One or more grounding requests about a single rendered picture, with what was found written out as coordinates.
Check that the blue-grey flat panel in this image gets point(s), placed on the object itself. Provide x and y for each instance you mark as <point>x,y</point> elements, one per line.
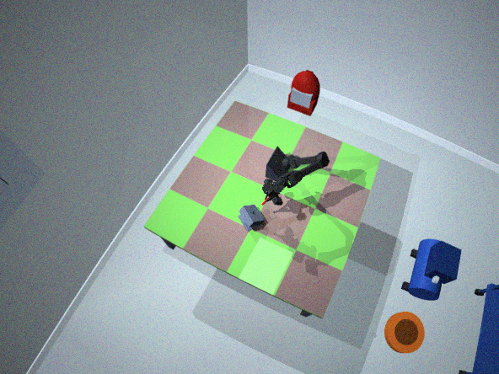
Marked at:
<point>250,217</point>

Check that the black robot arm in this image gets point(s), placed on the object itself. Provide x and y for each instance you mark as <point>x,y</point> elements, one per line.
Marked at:
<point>321,160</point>

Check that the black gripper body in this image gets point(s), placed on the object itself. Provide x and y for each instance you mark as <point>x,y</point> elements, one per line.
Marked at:
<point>275,198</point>

